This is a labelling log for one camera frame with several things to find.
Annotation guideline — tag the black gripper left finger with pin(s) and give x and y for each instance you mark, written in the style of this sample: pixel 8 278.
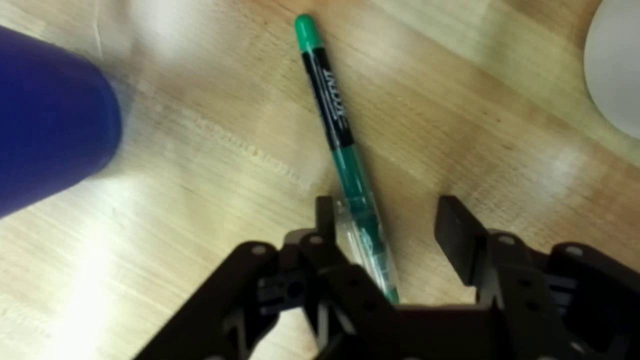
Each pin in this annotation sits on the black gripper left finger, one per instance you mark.
pixel 327 230

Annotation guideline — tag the blue plastic cup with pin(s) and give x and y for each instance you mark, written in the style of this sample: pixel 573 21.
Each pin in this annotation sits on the blue plastic cup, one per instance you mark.
pixel 47 121

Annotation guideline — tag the green pen with black barrel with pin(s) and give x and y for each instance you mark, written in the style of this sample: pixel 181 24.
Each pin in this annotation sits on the green pen with black barrel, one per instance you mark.
pixel 332 113

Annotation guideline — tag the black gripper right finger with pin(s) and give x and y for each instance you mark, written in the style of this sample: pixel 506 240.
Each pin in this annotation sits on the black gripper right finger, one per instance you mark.
pixel 463 237

